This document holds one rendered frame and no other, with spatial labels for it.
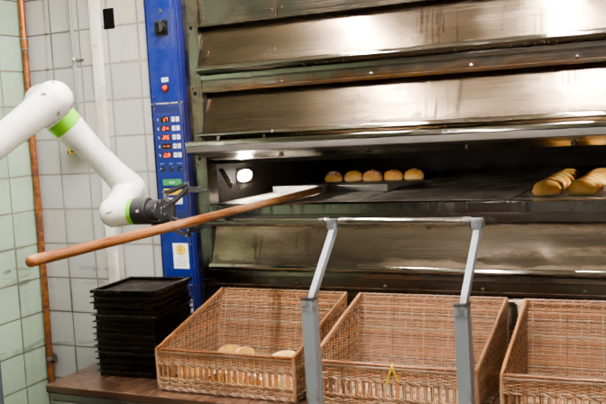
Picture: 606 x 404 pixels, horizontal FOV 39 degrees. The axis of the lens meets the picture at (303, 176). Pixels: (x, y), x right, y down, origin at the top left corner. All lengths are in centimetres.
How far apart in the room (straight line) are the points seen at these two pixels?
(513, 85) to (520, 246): 55
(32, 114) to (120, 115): 91
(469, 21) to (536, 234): 77
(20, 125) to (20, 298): 130
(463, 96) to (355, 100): 41
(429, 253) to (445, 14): 84
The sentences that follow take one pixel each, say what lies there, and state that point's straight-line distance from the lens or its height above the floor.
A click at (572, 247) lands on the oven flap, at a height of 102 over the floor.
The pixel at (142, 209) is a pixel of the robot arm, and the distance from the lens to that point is 297.
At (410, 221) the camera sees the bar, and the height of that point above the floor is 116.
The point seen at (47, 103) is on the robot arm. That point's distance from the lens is 286.
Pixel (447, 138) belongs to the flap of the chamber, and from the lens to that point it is 292.
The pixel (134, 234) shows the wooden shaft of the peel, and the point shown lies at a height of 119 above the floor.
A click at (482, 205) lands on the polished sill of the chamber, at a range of 306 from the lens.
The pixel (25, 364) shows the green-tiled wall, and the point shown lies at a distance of 405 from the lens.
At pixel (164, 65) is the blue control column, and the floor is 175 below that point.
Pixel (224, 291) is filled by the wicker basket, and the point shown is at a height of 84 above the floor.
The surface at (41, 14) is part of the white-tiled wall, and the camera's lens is 399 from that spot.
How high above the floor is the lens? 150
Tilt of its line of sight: 4 degrees down
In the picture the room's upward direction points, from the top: 3 degrees counter-clockwise
